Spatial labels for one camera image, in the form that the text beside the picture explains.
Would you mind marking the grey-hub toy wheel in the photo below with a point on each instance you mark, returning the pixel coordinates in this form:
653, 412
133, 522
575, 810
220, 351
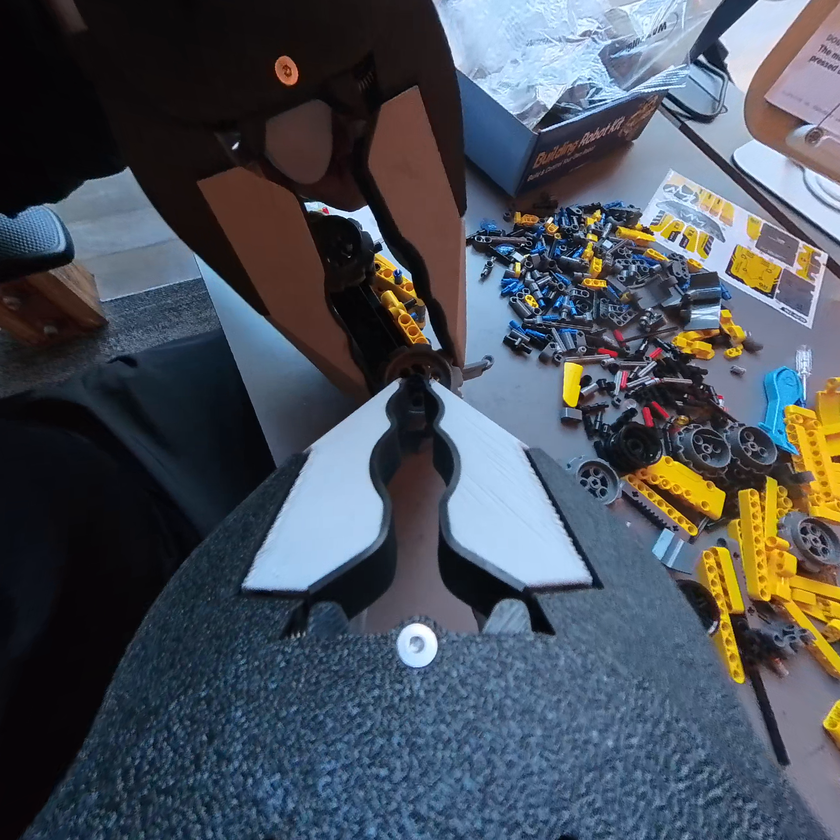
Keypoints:
810, 541

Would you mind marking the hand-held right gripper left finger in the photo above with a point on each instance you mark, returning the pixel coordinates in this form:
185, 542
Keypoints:
315, 518

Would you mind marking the person's left forearm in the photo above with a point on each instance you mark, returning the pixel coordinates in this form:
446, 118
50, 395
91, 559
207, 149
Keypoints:
39, 118

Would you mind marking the crumpled clear plastic wrap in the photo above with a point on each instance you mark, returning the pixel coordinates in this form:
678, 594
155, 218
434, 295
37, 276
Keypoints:
558, 59

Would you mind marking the long black toy axle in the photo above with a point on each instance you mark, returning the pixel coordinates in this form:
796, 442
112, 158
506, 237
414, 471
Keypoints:
764, 695

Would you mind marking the yellow and black sticker sheet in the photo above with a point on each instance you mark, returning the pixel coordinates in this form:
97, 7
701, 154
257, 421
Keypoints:
754, 262

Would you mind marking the black toy wheel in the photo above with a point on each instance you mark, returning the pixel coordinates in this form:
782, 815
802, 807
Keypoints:
753, 449
705, 449
633, 447

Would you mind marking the white stand base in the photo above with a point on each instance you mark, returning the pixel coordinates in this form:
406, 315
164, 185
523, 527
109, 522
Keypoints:
761, 164

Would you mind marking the grey toy wheel with tire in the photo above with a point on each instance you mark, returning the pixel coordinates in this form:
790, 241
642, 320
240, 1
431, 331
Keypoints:
341, 249
420, 361

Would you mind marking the person's legs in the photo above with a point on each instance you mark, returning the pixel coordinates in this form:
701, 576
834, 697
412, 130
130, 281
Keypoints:
98, 525

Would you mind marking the large black toy tire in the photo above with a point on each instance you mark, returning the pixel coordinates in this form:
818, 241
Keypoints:
697, 607

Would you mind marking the black desk stand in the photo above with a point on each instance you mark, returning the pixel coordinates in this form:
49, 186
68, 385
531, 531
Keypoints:
722, 33

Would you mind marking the wooden post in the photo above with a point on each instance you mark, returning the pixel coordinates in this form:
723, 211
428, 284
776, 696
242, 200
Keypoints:
52, 302

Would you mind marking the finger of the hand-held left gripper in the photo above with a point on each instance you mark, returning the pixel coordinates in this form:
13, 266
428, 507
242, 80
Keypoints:
420, 184
275, 262

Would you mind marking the pile of yellow toy beams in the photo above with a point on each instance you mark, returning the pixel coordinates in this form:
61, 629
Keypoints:
754, 544

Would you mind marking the yellow curved toy panel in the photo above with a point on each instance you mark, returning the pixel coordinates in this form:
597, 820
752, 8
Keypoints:
573, 384

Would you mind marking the printed paper sheet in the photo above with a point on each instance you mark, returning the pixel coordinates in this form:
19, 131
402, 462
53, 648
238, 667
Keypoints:
814, 72

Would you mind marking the grey curved toy panel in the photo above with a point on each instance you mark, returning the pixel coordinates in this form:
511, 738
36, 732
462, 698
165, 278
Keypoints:
674, 551

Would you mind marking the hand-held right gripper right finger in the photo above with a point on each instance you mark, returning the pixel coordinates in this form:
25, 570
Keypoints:
512, 518

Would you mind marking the grey toy wheel rim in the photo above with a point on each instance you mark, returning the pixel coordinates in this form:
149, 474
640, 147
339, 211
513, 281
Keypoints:
598, 481

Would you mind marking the dark blue kit box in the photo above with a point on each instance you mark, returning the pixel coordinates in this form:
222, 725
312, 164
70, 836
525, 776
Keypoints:
577, 151

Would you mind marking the black and yellow toy chassis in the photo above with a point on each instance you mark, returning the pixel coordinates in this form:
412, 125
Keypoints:
400, 308

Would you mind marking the black chair armrest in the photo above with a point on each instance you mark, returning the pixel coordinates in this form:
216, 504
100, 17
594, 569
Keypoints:
33, 236

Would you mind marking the blue brick separator tool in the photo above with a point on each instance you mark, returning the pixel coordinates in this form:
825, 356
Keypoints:
781, 400

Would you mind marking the wooden sign board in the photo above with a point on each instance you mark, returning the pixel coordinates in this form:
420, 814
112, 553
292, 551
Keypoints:
761, 85

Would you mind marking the grey desk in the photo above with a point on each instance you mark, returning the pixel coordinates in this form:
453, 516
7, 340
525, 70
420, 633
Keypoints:
525, 400

